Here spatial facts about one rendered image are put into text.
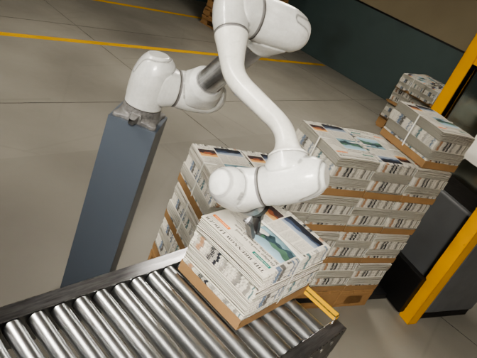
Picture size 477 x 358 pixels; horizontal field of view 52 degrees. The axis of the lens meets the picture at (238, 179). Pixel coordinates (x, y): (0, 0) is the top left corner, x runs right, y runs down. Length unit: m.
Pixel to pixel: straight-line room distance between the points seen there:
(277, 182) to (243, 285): 0.42
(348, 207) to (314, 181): 1.52
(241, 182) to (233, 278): 0.40
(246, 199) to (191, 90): 0.85
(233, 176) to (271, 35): 0.52
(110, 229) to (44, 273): 0.56
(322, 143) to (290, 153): 1.32
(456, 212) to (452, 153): 0.65
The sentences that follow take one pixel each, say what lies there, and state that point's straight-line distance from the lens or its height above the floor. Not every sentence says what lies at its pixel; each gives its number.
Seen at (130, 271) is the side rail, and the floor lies 0.80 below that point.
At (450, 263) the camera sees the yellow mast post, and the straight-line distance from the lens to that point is 3.34.
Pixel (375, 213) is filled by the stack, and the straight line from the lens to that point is 2.84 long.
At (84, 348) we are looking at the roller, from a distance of 1.37.
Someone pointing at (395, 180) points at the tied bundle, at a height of 0.96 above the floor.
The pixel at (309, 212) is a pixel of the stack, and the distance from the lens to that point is 2.52.
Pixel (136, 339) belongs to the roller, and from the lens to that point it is 1.42.
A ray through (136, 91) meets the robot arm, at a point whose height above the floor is 1.13.
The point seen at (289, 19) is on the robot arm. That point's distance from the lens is 1.54.
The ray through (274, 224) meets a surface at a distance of 1.65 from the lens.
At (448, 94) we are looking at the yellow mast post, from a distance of 3.47.
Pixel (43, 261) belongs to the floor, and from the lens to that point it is 2.76.
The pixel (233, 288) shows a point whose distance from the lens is 1.51.
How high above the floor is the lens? 1.84
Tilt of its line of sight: 26 degrees down
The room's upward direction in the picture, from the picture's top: 24 degrees clockwise
